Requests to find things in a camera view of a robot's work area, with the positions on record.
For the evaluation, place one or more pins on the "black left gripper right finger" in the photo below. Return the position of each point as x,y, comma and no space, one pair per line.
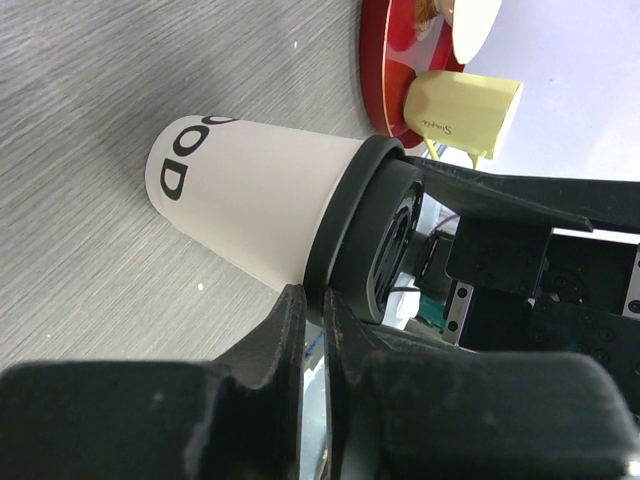
401,407

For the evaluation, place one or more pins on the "red round tray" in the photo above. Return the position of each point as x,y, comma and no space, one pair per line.
398,40

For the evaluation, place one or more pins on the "white paper cup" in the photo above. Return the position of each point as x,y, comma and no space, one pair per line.
252,193

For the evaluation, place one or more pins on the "yellow mug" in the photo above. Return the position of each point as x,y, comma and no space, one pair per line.
468,112

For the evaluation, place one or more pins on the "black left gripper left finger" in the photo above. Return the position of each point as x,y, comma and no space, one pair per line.
234,417

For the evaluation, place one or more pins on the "black cup lid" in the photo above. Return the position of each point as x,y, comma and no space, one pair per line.
365,231

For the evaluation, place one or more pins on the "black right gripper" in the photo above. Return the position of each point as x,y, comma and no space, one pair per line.
523,271

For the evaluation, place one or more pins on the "white paper plate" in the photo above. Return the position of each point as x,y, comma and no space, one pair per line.
471,22

